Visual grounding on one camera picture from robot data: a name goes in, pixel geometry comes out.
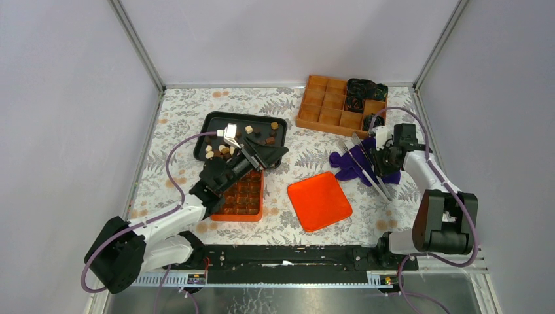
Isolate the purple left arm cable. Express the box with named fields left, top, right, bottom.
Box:
left=81, top=131, right=226, bottom=294

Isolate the orange chocolate box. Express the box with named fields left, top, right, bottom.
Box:
left=210, top=170, right=264, bottom=222

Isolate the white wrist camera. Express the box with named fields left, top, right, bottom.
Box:
left=223, top=123, right=241, bottom=148
left=372, top=126, right=393, bottom=150

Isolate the orange box lid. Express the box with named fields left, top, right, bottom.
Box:
left=287, top=172, right=353, bottom=232

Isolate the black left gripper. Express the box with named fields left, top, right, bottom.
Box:
left=219, top=137, right=288, bottom=194

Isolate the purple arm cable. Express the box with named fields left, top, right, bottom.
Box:
left=81, top=131, right=226, bottom=294
left=368, top=106, right=480, bottom=314

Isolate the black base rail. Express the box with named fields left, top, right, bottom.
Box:
left=172, top=245, right=419, bottom=285

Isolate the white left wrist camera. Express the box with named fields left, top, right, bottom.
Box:
left=223, top=123, right=241, bottom=148

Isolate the purple cloth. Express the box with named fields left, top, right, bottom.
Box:
left=329, top=137, right=401, bottom=187

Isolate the orange compartment organizer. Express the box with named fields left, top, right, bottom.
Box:
left=295, top=74, right=388, bottom=139

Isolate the metal tongs white handle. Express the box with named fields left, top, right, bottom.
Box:
left=338, top=133, right=393, bottom=203

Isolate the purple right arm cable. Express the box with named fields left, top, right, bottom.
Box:
left=368, top=106, right=480, bottom=314

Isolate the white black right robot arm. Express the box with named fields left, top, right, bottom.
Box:
left=369, top=124, right=478, bottom=270

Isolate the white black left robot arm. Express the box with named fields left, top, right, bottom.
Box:
left=80, top=139, right=289, bottom=294

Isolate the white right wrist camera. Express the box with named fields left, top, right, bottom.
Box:
left=372, top=126, right=393, bottom=150

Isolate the black chocolate tray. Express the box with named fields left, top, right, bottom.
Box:
left=193, top=111, right=288, bottom=169

